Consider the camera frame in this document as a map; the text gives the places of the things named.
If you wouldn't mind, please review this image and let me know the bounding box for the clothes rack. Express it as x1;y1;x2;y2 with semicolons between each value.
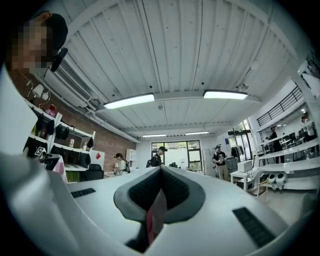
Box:
229;144;246;171

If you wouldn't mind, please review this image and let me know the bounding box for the white board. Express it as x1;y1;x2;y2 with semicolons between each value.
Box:
89;149;106;173

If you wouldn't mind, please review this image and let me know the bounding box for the white storage shelf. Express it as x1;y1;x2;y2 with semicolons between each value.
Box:
24;98;97;184

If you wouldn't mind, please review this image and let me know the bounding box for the person's head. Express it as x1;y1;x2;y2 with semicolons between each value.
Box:
4;11;69;74

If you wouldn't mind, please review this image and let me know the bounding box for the white side table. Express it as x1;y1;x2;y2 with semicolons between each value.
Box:
229;169;254;191

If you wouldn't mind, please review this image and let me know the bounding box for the white box appliance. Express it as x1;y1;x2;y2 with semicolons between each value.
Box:
236;160;254;173

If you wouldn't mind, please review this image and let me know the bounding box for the wooden chair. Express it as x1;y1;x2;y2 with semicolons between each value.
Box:
246;179;269;203

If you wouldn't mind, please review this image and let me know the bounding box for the white bookcase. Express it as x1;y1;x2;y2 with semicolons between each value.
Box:
125;148;138;169

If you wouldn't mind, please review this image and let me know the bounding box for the ceiling air conditioner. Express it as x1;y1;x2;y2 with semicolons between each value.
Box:
42;53;94;109

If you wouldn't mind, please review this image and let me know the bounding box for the tall glass window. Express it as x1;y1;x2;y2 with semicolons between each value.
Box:
231;119;253;161

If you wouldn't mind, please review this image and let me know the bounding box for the black mesh office chair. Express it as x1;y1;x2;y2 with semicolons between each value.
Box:
79;163;105;183

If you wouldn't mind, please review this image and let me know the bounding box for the black balcony railing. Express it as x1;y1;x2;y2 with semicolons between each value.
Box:
256;85;304;128

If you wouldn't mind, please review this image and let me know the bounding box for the black-framed window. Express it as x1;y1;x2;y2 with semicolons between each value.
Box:
150;140;202;173

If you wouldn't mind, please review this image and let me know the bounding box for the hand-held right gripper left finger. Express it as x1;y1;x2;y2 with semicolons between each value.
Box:
112;166;164;223

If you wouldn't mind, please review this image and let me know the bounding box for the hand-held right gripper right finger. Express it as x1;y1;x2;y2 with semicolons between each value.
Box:
160;166;207;224

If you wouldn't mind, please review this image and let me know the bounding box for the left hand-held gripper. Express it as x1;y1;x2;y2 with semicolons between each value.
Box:
33;146;63;171

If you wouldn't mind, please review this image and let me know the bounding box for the long white display shelf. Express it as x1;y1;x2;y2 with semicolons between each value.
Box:
255;119;320;191

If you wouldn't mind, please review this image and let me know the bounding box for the pink white checkered cloth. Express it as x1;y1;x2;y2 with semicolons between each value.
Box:
51;155;168;247

